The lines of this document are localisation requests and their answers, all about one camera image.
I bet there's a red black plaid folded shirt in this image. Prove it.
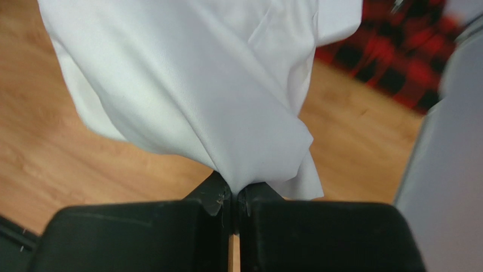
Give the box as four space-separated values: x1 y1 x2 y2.
315 1 462 114

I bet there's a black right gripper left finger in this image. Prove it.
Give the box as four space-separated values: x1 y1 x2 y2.
28 173 231 271

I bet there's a right aluminium corner post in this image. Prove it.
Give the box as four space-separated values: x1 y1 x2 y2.
392 15 483 206

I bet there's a white long sleeve shirt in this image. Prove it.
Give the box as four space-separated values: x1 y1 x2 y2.
39 1 363 199

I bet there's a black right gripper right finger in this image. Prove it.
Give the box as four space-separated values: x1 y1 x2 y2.
238 183 426 271

